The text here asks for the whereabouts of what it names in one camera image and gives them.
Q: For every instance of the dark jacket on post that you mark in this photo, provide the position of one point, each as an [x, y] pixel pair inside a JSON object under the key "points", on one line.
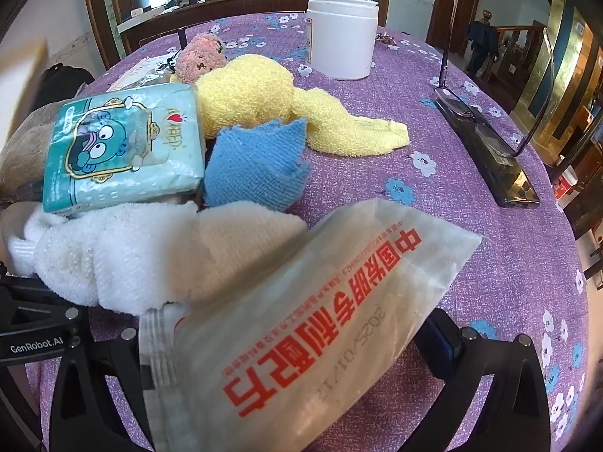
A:
{"points": [[483, 37]]}

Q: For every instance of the gold framed panel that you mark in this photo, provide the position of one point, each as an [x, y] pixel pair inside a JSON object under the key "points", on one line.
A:
{"points": [[551, 70]]}

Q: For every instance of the black bag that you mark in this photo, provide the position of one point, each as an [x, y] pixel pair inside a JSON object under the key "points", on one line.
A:
{"points": [[66, 84]]}

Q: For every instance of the wooden sideboard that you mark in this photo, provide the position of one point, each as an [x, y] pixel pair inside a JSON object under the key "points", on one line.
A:
{"points": [[212, 19]]}

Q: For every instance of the yellow towel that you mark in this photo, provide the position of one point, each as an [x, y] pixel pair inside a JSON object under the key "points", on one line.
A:
{"points": [[249, 89]]}

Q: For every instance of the eyeglasses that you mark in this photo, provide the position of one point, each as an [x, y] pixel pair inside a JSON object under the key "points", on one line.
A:
{"points": [[454, 102]]}

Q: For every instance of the small brown debris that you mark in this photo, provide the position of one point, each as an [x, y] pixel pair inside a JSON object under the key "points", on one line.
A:
{"points": [[387, 41]]}

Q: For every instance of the white paper notebook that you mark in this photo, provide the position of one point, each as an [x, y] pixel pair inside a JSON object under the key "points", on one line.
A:
{"points": [[136, 73]]}

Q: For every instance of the wooden stair railing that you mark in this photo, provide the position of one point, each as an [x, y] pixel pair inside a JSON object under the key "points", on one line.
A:
{"points": [[518, 52]]}

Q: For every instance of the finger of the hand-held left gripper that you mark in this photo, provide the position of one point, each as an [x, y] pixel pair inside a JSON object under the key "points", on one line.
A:
{"points": [[42, 310]]}

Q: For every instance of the white plastic jar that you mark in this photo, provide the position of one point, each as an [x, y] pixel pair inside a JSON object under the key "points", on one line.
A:
{"points": [[341, 37]]}

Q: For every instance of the brown cloth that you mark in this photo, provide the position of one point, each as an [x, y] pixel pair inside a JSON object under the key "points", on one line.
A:
{"points": [[23, 150]]}

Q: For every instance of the teal cartoon tissue pack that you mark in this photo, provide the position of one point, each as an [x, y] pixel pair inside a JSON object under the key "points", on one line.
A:
{"points": [[117, 150]]}

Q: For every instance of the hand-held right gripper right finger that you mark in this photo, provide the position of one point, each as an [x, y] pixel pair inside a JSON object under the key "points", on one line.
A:
{"points": [[450, 341]]}

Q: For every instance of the purple floral tablecloth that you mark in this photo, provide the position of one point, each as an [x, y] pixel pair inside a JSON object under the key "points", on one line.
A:
{"points": [[377, 174]]}

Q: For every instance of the wooden door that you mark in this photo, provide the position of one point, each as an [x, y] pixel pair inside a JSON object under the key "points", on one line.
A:
{"points": [[454, 4]]}

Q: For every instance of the translucent plastic zip bag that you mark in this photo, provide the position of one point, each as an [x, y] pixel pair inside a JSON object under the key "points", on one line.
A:
{"points": [[306, 339]]}

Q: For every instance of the small blue cloth piece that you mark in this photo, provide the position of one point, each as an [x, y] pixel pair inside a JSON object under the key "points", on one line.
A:
{"points": [[254, 165]]}

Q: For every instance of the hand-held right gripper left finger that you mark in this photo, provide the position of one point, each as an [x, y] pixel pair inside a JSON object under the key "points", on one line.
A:
{"points": [[117, 362]]}

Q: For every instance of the dark smartphone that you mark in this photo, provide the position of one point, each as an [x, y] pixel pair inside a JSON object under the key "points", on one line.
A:
{"points": [[499, 174]]}

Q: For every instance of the white towel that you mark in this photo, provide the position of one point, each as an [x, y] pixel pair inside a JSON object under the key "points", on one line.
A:
{"points": [[141, 254]]}

